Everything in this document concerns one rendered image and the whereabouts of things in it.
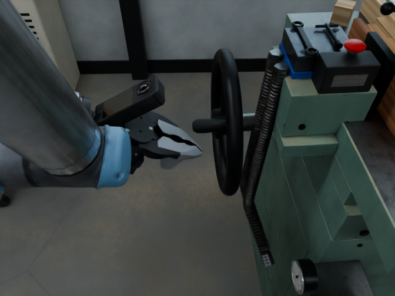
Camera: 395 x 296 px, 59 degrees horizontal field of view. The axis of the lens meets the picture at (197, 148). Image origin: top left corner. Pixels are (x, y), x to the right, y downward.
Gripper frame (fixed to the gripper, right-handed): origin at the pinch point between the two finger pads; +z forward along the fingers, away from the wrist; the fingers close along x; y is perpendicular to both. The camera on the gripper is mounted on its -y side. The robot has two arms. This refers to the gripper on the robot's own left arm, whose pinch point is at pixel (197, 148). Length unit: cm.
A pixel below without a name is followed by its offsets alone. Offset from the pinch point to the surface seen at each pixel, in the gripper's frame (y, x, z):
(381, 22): -26.9, -24.0, 29.7
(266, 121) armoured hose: -7.4, -4.3, 10.2
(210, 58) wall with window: 57, -140, 54
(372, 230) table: -11.5, 17.1, 20.7
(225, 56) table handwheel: -11.3, -12.2, 0.1
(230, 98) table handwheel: -9.6, -3.1, 0.9
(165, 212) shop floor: 80, -40, 33
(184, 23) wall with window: 45, -141, 29
